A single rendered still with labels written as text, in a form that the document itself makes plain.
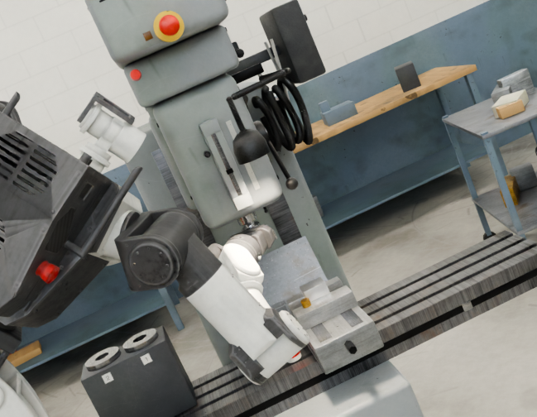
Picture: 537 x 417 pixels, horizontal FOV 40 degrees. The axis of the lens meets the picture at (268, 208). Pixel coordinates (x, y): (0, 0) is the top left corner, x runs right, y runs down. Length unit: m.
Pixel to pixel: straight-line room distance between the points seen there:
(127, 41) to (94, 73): 4.43
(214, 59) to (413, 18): 4.83
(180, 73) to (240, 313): 0.58
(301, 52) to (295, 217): 0.50
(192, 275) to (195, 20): 0.54
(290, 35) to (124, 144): 0.74
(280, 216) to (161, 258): 0.98
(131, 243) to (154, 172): 0.89
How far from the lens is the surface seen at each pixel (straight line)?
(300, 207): 2.18
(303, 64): 1.98
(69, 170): 1.19
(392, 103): 5.42
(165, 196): 2.12
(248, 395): 1.78
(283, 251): 2.18
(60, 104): 5.96
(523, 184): 4.36
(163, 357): 1.80
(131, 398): 1.84
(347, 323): 1.73
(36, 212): 1.20
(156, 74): 1.61
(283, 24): 1.98
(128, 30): 1.52
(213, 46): 1.62
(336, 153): 6.15
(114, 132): 1.39
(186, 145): 1.65
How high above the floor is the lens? 1.67
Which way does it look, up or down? 12 degrees down
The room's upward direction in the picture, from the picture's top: 24 degrees counter-clockwise
